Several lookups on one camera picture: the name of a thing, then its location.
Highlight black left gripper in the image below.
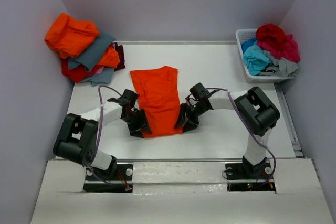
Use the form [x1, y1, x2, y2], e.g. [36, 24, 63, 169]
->
[121, 109, 151, 138]

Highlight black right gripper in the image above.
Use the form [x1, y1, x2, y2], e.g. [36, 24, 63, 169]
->
[174, 102, 208, 133]

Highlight orange t shirt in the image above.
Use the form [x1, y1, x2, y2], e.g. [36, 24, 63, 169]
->
[130, 66, 182, 138]

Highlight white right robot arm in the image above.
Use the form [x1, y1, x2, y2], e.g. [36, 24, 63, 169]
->
[174, 83, 280, 178]

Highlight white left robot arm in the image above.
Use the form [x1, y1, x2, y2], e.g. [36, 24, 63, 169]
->
[53, 89, 152, 182]

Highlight dark maroon folded shirt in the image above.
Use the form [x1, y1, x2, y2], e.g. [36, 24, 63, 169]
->
[114, 42, 125, 72]

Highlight pink folded shirt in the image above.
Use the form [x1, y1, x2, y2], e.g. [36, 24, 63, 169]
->
[95, 66, 105, 74]

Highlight teal shirt in basket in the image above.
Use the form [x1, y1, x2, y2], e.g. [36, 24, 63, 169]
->
[241, 38, 271, 76]

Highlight red folded shirt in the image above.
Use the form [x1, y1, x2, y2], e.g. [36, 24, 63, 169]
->
[61, 48, 120, 83]

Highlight grey-blue folded shirt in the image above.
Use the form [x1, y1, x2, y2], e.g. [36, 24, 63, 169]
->
[68, 31, 115, 71]

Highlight white plastic laundry basket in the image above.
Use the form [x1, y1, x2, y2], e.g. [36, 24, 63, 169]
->
[235, 28, 294, 83]

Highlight grey shirt in basket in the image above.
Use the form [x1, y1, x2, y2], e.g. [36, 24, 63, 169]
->
[263, 50, 299, 78]

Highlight red shirt in basket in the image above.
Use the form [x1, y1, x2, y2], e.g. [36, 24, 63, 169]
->
[256, 24, 286, 50]

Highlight magenta shirt in basket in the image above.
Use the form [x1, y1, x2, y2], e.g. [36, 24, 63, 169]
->
[257, 34, 301, 63]

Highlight orange folded shirt on pile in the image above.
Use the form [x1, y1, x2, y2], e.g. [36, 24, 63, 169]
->
[45, 13, 100, 59]

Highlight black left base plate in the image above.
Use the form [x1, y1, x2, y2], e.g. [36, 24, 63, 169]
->
[83, 162, 133, 193]

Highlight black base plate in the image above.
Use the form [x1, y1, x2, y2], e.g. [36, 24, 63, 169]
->
[83, 162, 133, 193]
[222, 162, 276, 193]

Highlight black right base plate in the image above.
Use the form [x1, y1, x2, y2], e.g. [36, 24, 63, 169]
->
[222, 162, 276, 193]

